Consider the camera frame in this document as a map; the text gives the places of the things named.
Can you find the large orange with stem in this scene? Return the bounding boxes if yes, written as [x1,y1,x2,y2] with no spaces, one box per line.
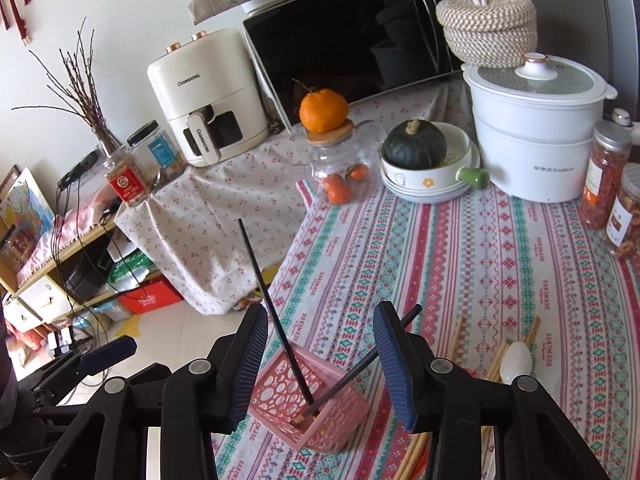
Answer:
[293,79,349,134]

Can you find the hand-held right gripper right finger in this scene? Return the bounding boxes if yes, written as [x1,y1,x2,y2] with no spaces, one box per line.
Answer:
[372,301,611,480]

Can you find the red green patterned tablecloth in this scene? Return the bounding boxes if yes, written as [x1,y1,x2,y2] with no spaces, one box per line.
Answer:
[210,180,640,480]

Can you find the wooden shelf unit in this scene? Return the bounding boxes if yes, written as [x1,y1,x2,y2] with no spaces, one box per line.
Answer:
[0,217,123,333]

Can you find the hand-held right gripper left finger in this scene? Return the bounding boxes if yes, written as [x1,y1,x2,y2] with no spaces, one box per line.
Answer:
[37,304,271,480]

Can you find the red label glass jar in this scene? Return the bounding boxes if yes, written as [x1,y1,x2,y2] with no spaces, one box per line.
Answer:
[104,145,156,209]

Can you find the black door microwave oven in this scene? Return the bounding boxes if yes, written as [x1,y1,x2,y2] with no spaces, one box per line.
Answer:
[241,0,464,129]

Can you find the dried twig bundle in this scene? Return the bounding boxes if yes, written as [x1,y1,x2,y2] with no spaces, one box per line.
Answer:
[12,17,124,157]

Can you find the blue label jar black lid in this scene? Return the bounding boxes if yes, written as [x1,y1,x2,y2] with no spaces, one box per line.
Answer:
[126,121,189,189]

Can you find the white electric steamer pot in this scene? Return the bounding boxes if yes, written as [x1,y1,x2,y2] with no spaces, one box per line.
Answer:
[461,52,619,203]

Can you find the jar of red dried fruit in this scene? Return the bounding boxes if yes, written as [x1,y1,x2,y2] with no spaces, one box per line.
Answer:
[579,120,634,231]

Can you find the pink cloth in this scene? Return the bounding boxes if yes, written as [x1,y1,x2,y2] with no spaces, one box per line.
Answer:
[17,184,122,286]

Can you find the glass jar with wooden lid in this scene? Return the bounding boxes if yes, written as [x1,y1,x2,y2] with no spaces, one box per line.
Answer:
[306,120,387,206]

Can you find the woven rope basket with lid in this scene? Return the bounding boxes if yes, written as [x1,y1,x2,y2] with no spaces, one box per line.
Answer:
[435,0,538,69]

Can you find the black chopstick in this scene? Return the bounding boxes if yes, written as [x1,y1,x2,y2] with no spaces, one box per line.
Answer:
[238,218,316,407]
[301,306,423,419]

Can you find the colourful framed picture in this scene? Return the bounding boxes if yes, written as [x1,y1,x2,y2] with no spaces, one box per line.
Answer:
[0,166,56,261]

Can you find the cream air fryer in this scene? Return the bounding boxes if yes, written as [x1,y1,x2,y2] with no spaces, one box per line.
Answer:
[146,28,271,168]

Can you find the green printed box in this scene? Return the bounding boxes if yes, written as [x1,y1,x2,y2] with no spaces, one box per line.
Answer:
[107,249,154,287]

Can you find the jar of brown dried rings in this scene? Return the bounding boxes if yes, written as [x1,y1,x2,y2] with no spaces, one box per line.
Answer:
[605,162,640,261]

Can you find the white ceramic spoon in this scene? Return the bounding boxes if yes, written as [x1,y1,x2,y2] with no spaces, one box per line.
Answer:
[500,342,534,386]

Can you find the black power strip with cables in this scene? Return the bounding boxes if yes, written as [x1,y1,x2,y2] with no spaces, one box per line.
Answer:
[56,151,102,192]

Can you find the pink perforated plastic basket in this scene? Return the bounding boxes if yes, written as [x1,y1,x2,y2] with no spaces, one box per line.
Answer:
[248,341,371,453]

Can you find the white ceramic pan green handle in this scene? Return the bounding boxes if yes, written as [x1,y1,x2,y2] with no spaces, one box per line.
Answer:
[379,122,491,205]

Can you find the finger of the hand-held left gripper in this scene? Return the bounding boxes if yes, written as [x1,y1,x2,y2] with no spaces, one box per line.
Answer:
[17,336,138,411]

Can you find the red cardboard box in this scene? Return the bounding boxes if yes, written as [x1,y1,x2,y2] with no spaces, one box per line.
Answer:
[117,280,185,316]

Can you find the dark green pumpkin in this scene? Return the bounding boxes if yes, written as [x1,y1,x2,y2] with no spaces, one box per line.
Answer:
[383,120,448,170]

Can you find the white floral cloth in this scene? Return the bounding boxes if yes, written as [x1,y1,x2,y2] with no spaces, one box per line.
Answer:
[114,80,471,317]

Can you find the white plastic object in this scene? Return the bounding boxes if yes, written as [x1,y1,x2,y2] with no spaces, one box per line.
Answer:
[611,108,640,137]

